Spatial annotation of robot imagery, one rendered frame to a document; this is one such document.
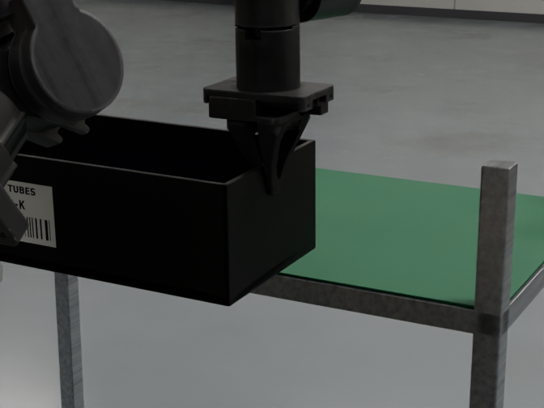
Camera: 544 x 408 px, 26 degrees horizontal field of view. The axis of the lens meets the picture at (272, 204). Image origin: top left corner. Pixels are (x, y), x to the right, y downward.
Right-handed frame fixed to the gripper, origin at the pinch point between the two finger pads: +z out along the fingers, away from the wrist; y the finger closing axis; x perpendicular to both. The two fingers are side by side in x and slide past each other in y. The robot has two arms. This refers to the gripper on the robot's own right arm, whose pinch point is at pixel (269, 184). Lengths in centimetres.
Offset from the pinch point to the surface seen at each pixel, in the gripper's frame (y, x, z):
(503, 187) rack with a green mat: -16.5, -17.8, 2.9
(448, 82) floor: 212, -636, 120
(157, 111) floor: 329, -468, 116
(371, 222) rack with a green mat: 7.2, -39.9, 16.1
